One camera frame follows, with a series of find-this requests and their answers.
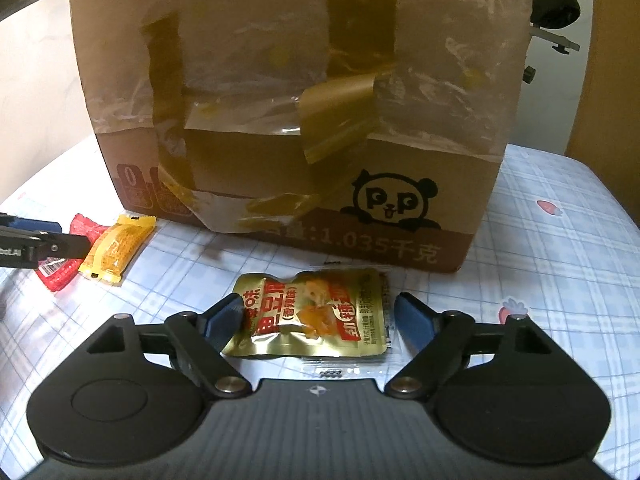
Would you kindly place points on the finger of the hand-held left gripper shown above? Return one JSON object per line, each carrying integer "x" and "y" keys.
{"x": 32, "y": 224}
{"x": 55, "y": 247}

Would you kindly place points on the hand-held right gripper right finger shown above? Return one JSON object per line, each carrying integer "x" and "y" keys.
{"x": 415, "y": 321}

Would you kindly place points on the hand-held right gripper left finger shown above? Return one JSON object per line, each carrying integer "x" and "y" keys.
{"x": 223, "y": 317}

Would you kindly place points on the small red snack packet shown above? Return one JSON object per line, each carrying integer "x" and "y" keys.
{"x": 82, "y": 227}

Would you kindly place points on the small yellow snack packet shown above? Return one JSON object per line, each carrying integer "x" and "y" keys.
{"x": 116, "y": 247}

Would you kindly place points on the gold snack packet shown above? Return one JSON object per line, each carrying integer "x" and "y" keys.
{"x": 310, "y": 315}

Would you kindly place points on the taped cardboard box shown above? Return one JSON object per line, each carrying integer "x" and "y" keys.
{"x": 300, "y": 100}

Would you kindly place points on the wooden panel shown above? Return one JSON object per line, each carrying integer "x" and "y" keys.
{"x": 607, "y": 85}

